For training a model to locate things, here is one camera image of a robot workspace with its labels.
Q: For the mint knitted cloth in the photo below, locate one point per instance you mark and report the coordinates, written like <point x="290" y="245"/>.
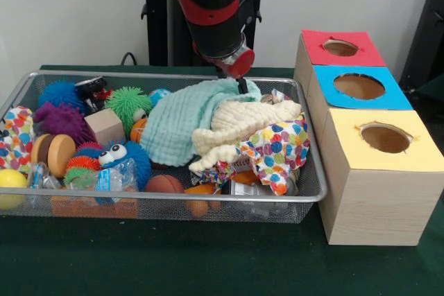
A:
<point x="173" y="126"/>

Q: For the shallow mesh bin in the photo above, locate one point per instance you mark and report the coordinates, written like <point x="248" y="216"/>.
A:
<point x="166" y="194"/>

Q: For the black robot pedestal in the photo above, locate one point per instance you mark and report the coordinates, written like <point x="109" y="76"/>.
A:
<point x="156" y="32"/>

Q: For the blue puffer ball with eyes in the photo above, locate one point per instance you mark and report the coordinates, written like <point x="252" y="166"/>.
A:
<point x="137" y="157"/>

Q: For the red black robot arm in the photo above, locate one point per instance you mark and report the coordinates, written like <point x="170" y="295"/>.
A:
<point x="215" y="5"/>

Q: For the wooden box with three holes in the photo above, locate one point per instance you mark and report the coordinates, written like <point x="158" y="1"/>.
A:
<point x="381" y="206"/>

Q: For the polka dot cloth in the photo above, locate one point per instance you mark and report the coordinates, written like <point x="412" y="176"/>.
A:
<point x="281" y="147"/>
<point x="17" y="129"/>

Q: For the plain wooden cube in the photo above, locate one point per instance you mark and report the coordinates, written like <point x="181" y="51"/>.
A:
<point x="104" y="128"/>

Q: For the green puffer ball with eyes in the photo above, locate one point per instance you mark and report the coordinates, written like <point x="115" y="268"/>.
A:
<point x="126" y="102"/>

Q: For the yellow smooth ball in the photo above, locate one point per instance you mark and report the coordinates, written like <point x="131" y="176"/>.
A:
<point x="10" y="180"/>

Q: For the black chair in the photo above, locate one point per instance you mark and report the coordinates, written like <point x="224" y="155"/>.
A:
<point x="430" y="32"/>

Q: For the cream knitted cloth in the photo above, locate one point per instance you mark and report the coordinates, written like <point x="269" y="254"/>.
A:
<point x="243" y="115"/>

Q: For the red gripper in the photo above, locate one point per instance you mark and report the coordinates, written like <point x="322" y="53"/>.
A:
<point x="243" y="63"/>

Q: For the purple spiky ball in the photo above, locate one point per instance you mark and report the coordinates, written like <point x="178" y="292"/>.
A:
<point x="62" y="121"/>

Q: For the dark green table cloth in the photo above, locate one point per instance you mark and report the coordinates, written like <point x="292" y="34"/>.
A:
<point x="433" y="89"/>
<point x="208" y="258"/>

